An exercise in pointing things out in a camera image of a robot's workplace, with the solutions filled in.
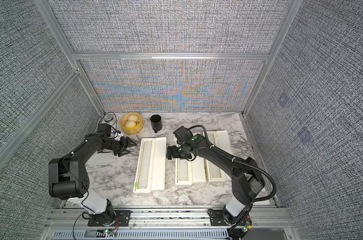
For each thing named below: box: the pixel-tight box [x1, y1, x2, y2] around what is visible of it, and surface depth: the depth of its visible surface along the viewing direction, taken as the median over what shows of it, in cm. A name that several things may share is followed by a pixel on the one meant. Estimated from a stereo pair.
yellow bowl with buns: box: [119, 112, 144, 135], surface depth 109 cm
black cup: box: [150, 114, 163, 133], surface depth 108 cm
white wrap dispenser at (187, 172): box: [175, 155, 206, 185], surface depth 82 cm
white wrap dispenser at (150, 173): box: [132, 137, 167, 194], surface depth 85 cm
